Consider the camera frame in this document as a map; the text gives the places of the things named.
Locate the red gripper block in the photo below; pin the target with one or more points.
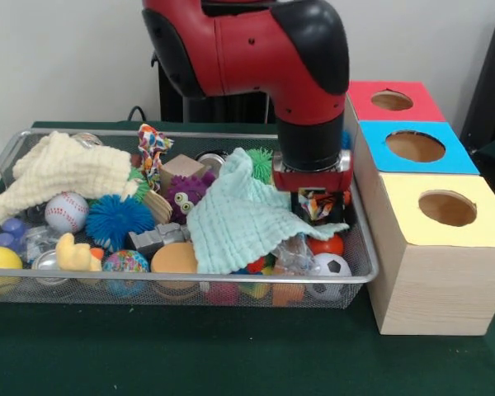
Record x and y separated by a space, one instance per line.
313 181

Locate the large multicoloured patterned cloth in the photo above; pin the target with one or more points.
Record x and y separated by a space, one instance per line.
315 206

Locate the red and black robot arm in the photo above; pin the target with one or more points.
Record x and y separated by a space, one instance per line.
251 49

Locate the wooden box with three holes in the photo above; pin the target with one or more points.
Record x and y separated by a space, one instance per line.
437 288

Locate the small red ball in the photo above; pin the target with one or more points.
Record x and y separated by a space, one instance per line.
328 245

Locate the black and white soccer ball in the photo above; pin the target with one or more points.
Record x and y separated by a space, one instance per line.
332 265

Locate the green spiky ball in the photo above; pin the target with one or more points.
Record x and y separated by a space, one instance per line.
260 165

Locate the mint green waffle cloth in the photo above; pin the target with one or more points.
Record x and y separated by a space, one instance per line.
239 214

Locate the purple spiky monster toy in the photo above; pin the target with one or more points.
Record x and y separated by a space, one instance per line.
187 196

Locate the orange foam ball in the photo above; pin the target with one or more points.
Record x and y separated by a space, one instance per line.
173 257

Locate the dark green table cloth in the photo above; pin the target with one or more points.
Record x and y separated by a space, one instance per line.
231 350

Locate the small knotted multicoloured cloth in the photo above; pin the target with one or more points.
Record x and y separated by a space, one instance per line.
150 148

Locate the blue spiky ball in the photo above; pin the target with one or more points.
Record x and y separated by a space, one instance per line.
119 222

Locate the white baseball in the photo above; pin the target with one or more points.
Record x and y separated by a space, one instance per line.
66 212

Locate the cream waffle cloth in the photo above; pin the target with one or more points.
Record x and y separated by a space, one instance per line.
66 165

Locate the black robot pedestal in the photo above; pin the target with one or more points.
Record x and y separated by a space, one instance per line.
173 103

